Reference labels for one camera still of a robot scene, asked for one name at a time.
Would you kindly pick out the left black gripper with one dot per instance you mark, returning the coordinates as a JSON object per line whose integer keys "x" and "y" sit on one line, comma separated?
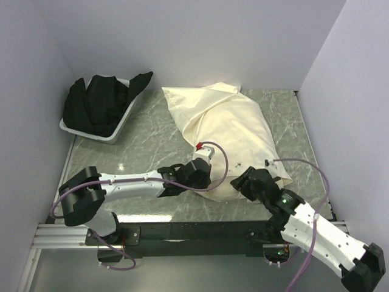
{"x": 206, "y": 182}

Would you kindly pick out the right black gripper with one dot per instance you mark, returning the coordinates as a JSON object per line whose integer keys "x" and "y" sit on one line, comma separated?
{"x": 238, "y": 182}

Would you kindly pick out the cream pillowcase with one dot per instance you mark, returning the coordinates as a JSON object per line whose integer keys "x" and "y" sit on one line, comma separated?
{"x": 220, "y": 113}

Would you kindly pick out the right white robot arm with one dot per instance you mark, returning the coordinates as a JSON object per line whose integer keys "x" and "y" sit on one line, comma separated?
{"x": 359, "y": 266}

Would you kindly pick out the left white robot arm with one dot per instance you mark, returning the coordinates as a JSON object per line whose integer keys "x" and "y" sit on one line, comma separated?
{"x": 82, "y": 197}

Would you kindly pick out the white plastic tray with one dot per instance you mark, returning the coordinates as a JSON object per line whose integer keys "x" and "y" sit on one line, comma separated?
{"x": 91, "y": 134}

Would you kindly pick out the black cloth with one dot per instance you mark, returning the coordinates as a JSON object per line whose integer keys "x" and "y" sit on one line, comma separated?
{"x": 100, "y": 103}

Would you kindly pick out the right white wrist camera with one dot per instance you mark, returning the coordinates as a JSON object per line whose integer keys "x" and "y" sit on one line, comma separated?
{"x": 272, "y": 168}

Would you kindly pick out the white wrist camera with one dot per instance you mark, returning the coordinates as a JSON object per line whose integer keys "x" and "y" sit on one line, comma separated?
{"x": 203, "y": 152}
{"x": 272, "y": 168}

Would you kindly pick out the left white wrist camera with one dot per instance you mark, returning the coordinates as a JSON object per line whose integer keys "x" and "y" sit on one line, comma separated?
{"x": 203, "y": 152}

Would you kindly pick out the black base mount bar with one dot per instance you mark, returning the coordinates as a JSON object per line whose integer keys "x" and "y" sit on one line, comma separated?
{"x": 150, "y": 248}

